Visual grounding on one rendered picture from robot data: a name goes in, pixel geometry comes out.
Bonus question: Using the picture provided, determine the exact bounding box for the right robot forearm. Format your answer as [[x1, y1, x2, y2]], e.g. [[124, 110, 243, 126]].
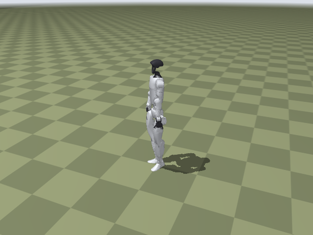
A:
[[146, 95, 152, 110]]

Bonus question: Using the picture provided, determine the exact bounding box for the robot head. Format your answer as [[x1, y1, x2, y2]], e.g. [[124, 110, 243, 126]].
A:
[[150, 59, 163, 78]]

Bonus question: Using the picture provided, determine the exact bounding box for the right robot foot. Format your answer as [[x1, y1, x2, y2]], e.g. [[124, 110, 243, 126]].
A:
[[147, 158, 163, 164]]

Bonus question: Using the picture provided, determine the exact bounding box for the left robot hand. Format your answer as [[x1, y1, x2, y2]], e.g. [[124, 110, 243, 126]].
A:
[[154, 118, 163, 129]]

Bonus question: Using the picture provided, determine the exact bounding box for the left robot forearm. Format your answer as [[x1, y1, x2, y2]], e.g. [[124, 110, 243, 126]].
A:
[[155, 100, 162, 121]]

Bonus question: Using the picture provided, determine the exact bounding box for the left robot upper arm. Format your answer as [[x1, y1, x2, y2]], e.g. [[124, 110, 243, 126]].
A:
[[154, 80, 164, 105]]

